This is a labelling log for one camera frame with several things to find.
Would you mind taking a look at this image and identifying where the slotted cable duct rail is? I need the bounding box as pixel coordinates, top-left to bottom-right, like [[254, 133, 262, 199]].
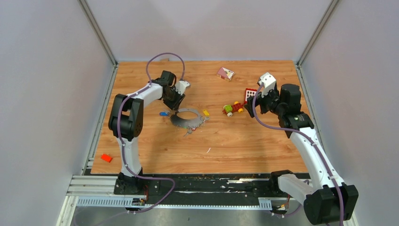
[[76, 197, 272, 210]]

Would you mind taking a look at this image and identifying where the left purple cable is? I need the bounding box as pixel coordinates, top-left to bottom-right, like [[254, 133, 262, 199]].
[[115, 52, 186, 214]]

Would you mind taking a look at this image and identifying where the purple cable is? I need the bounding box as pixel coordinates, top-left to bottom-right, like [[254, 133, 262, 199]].
[[252, 83, 345, 226], [115, 52, 186, 214]]

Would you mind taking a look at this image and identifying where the orange red brick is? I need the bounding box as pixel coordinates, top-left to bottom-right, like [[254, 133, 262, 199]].
[[100, 154, 113, 163]]

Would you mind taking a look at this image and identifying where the toy brick car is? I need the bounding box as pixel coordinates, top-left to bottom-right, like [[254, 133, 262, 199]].
[[222, 101, 244, 117]]

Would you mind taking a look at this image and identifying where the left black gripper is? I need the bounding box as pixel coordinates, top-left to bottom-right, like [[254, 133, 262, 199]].
[[163, 87, 186, 112]]

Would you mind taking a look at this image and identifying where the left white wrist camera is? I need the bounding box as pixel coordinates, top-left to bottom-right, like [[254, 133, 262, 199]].
[[175, 80, 191, 95]]

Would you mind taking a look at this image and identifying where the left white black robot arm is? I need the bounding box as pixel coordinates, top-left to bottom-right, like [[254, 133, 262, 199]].
[[108, 71, 190, 195]]

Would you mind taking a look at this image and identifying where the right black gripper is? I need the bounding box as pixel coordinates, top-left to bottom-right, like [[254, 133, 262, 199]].
[[244, 85, 285, 118]]

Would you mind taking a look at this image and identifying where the red white window brick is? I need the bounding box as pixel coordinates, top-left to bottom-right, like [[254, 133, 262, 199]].
[[244, 88, 257, 104]]

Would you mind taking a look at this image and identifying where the yellow key tag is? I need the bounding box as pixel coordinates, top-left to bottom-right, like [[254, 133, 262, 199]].
[[203, 110, 210, 117]]

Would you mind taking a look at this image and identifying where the pink picture block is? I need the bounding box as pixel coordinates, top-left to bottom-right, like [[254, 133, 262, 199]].
[[216, 67, 235, 81]]

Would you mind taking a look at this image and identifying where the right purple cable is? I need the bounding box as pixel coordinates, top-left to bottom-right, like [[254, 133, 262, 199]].
[[252, 83, 345, 226]]

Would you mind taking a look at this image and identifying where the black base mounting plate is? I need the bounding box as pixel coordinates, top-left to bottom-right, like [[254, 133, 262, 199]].
[[113, 174, 300, 207]]

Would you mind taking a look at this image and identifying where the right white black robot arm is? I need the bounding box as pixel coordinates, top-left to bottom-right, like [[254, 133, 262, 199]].
[[245, 82, 359, 226]]

